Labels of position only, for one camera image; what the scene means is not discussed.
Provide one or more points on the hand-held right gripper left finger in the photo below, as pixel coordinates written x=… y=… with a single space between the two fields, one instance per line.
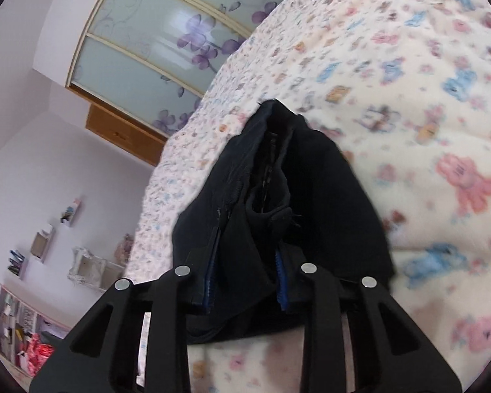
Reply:
x=206 y=290

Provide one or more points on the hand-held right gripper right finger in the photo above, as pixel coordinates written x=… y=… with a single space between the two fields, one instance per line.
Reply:
x=284 y=290

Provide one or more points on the black pants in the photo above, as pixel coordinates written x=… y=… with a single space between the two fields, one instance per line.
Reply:
x=323 y=196

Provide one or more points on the white metal rack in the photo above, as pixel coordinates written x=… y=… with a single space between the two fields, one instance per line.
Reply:
x=92 y=268

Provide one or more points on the red patterned bag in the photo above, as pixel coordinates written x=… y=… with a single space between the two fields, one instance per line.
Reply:
x=37 y=354

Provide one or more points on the low bookshelf with clutter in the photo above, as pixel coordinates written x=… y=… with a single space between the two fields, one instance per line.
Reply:
x=20 y=315

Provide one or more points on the bear printed blanket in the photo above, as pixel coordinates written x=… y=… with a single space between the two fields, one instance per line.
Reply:
x=413 y=90

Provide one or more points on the floral sliding door wardrobe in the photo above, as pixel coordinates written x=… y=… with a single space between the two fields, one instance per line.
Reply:
x=147 y=49

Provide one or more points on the small white wall shelf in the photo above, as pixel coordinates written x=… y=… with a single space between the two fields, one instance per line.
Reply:
x=70 y=213

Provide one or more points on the white wall shelf with box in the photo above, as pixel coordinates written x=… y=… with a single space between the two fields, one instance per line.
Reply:
x=41 y=243

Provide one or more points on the white wall shelf with pens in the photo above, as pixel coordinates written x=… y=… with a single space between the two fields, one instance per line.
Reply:
x=17 y=264

